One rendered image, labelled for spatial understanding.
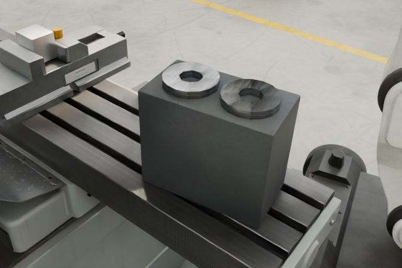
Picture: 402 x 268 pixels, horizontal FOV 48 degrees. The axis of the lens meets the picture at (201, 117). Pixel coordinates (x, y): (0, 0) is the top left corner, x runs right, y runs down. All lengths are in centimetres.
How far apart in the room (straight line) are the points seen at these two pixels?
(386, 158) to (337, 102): 181
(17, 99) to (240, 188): 50
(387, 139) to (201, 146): 46
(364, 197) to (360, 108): 151
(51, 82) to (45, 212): 27
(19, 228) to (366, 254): 82
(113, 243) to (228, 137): 63
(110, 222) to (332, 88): 214
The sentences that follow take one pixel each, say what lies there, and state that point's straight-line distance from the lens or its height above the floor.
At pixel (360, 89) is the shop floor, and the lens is 307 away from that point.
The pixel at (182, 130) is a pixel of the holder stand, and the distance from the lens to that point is 68.
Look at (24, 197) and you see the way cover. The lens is 90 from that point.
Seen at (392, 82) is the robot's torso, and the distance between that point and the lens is 98.
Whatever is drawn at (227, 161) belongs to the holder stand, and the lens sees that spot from 67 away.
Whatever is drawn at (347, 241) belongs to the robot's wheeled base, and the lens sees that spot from 128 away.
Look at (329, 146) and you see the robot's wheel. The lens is 151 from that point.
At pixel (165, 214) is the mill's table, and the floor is 94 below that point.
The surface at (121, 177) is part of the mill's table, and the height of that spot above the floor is 94.
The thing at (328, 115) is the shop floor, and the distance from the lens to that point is 275.
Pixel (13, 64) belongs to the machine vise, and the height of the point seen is 103.
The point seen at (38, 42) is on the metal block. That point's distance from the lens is 100.
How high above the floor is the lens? 150
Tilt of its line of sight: 36 degrees down
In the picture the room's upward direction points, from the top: 3 degrees clockwise
